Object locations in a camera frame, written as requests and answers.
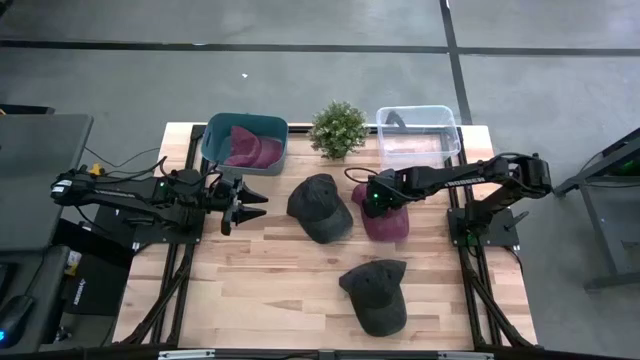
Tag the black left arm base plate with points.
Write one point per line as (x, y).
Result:
(150, 235)

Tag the green potted plant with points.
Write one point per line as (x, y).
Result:
(339, 130)

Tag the black baseball cap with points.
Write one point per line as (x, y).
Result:
(320, 210)
(380, 300)

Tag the black box with white logo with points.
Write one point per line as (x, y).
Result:
(97, 285)

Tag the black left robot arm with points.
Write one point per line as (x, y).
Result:
(125, 192)

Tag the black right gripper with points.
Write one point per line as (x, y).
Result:
(380, 192)

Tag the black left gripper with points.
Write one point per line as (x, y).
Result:
(227, 200)

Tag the maroon baseball cap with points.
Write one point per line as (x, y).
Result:
(390, 227)
(247, 145)

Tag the black aluminium table frame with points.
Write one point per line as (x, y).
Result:
(175, 280)

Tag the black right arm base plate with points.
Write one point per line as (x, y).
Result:
(500, 235)

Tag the black computer mouse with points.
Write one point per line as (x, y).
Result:
(15, 317)

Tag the grey side table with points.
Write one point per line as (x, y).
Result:
(40, 165)

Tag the teal plastic bin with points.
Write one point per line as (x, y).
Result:
(215, 135)

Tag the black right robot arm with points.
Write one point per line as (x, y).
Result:
(450, 180)

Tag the clear plastic bin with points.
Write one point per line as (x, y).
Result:
(417, 145)

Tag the black desk frame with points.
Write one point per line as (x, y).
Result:
(595, 220)

